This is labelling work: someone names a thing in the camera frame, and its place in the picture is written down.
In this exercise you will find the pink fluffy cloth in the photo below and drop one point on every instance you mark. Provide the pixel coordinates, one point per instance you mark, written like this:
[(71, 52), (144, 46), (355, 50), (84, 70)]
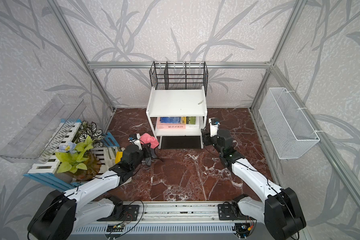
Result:
[(148, 139)]

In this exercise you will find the white two-tier bookshelf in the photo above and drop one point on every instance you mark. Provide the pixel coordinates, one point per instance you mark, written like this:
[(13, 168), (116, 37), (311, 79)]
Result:
[(178, 103)]

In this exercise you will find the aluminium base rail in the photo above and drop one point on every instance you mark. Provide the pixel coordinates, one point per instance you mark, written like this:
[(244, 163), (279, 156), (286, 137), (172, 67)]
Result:
[(180, 213)]

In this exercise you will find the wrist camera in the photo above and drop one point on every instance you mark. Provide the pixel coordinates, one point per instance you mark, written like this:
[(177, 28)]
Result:
[(214, 126), (135, 139)]

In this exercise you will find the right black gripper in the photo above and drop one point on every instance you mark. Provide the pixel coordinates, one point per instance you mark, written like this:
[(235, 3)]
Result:
[(206, 137)]

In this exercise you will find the clear plastic wall tray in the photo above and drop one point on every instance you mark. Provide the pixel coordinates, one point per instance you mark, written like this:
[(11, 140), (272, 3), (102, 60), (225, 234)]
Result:
[(41, 137)]

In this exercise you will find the white mesh wall basket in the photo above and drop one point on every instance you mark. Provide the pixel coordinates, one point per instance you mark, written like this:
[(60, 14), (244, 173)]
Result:
[(289, 130)]

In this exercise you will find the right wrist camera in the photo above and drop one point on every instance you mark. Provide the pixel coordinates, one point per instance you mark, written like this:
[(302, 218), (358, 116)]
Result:
[(214, 126)]

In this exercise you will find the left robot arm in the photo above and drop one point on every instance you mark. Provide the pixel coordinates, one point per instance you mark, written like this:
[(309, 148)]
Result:
[(47, 226)]

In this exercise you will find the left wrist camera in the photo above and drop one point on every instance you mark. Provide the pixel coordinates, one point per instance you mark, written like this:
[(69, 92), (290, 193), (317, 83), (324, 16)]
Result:
[(135, 139)]

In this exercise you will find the striped leaf plant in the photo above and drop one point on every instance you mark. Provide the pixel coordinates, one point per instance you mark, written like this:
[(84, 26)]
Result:
[(91, 130)]

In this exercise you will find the green artificial plant with flower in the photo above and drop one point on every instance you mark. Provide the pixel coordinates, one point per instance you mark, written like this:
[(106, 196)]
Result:
[(72, 156)]

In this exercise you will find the black wire wall basket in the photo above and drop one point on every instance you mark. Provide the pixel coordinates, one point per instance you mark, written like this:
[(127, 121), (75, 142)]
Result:
[(179, 76)]

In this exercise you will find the yellow item on beige cloth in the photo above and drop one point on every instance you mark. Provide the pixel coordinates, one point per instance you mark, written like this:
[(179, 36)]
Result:
[(118, 157)]

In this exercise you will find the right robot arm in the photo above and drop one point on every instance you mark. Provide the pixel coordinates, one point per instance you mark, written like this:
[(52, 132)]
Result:
[(264, 189)]

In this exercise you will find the white blue picket crate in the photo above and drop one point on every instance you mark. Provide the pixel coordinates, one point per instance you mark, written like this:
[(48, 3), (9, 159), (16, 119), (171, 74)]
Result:
[(101, 160)]

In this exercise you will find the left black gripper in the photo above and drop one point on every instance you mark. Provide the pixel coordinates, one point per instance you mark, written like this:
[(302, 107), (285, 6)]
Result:
[(146, 149)]

